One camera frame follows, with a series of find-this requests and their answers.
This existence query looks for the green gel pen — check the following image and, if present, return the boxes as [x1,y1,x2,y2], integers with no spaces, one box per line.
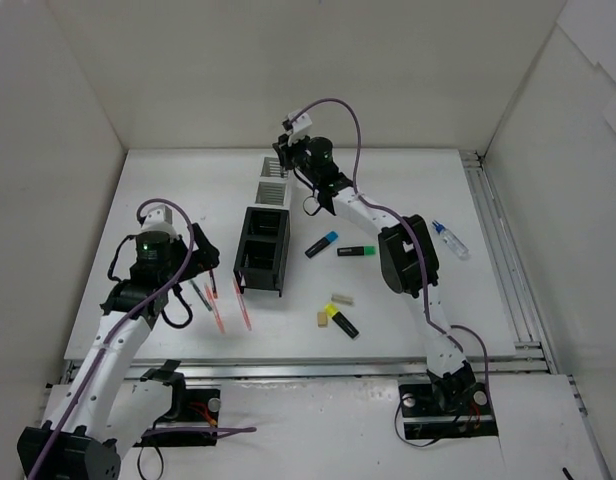
[188,279,213,312]

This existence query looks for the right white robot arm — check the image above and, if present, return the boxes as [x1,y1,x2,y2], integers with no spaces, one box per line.
[273,133,477,413]

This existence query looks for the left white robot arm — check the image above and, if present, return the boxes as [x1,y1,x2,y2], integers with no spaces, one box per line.
[17,198,219,479]

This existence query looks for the white two-slot container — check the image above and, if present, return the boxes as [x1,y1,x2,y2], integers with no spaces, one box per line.
[254,156,296,211]

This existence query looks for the black two-slot container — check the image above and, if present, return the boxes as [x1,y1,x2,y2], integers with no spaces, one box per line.
[233,206,290,297]

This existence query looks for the blue cap highlighter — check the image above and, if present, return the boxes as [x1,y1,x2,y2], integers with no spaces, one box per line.
[304,231,338,259]

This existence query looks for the green cap highlighter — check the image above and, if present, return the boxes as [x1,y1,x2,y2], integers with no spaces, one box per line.
[337,246,376,257]

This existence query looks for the small tan eraser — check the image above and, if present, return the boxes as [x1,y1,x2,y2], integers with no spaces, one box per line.
[317,311,329,328]

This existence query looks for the yellow cap highlighter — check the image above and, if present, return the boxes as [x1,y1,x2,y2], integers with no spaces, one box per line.
[324,303,359,340]

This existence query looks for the long beige eraser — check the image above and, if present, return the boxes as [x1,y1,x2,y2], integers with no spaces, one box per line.
[331,294,354,306]

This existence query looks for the clear blue-tip glue bottle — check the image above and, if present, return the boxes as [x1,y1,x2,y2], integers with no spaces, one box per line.
[431,220,470,260]

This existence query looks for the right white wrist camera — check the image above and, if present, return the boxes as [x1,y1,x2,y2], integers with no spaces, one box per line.
[282,110,312,143]

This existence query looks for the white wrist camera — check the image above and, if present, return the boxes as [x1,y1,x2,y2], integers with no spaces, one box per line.
[140,204,178,239]
[282,110,312,143]

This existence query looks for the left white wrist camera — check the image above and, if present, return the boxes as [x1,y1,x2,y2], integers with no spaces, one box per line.
[140,204,178,239]

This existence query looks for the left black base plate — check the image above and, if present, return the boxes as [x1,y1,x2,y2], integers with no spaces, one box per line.
[134,387,221,448]

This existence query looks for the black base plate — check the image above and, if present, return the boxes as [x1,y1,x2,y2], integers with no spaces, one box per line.
[395,382,499,448]
[134,387,221,448]

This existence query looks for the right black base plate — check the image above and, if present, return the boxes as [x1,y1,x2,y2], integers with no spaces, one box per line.
[395,382,499,448]

